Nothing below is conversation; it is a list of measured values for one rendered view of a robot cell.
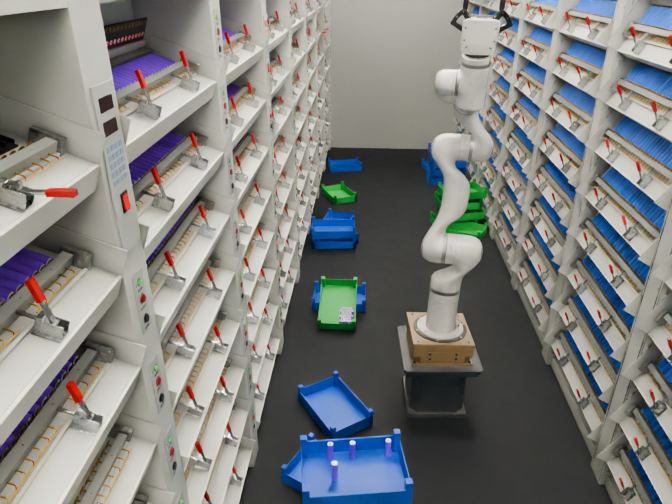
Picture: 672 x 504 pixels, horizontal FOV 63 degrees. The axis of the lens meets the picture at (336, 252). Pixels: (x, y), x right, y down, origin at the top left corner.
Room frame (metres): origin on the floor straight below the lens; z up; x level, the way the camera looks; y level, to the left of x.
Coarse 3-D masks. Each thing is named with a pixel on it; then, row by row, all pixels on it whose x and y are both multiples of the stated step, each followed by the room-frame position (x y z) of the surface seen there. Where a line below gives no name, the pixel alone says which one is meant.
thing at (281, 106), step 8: (280, 96) 2.73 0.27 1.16; (272, 104) 2.75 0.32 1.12; (280, 104) 2.88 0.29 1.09; (288, 104) 2.89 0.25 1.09; (272, 112) 2.47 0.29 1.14; (280, 112) 2.73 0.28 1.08; (288, 112) 2.81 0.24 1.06; (272, 120) 2.56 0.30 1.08; (280, 120) 2.62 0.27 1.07; (272, 128) 2.29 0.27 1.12; (280, 128) 2.50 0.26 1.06
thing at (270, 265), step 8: (264, 264) 2.18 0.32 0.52; (272, 264) 2.19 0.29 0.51; (264, 272) 2.15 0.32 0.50; (272, 272) 2.17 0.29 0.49; (272, 280) 2.10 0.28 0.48; (256, 288) 2.00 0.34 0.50; (264, 288) 2.02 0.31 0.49; (256, 296) 1.94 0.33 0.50; (264, 296) 1.96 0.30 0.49; (256, 304) 1.89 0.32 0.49; (264, 304) 1.91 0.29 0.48; (256, 312) 1.84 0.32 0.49; (248, 328) 1.72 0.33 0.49; (256, 328) 1.74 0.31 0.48
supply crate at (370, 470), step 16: (304, 448) 1.18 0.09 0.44; (320, 448) 1.20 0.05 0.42; (336, 448) 1.20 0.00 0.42; (368, 448) 1.21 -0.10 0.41; (384, 448) 1.22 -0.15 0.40; (400, 448) 1.18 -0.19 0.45; (304, 464) 1.16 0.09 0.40; (320, 464) 1.16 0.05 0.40; (352, 464) 1.16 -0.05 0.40; (368, 464) 1.16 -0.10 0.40; (384, 464) 1.16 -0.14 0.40; (400, 464) 1.16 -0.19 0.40; (304, 480) 1.10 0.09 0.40; (320, 480) 1.10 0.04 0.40; (352, 480) 1.10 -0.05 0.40; (368, 480) 1.10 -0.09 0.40; (384, 480) 1.10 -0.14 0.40; (400, 480) 1.10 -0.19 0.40; (304, 496) 1.00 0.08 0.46; (320, 496) 1.00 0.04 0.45; (336, 496) 1.01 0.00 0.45; (352, 496) 1.01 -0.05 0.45; (368, 496) 1.01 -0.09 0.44; (384, 496) 1.02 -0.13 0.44; (400, 496) 1.02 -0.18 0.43
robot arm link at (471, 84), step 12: (468, 72) 1.65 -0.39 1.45; (480, 72) 1.65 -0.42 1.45; (456, 84) 1.67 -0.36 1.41; (468, 84) 1.66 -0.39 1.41; (480, 84) 1.65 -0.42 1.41; (456, 96) 1.70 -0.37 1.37; (468, 96) 1.66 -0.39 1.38; (480, 96) 1.66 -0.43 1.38; (468, 108) 1.67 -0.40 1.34; (480, 108) 1.68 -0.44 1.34
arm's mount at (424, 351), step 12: (408, 312) 2.01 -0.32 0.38; (420, 312) 2.01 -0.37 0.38; (408, 324) 1.93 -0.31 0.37; (408, 336) 1.92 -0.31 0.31; (420, 336) 1.82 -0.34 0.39; (468, 336) 1.83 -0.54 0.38; (420, 348) 1.77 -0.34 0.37; (432, 348) 1.77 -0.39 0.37; (444, 348) 1.76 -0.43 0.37; (456, 348) 1.76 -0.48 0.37; (468, 348) 1.76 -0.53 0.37; (420, 360) 1.77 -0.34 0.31; (432, 360) 1.76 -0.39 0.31; (444, 360) 1.76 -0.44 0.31; (456, 360) 1.76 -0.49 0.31; (468, 360) 1.79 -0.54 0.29
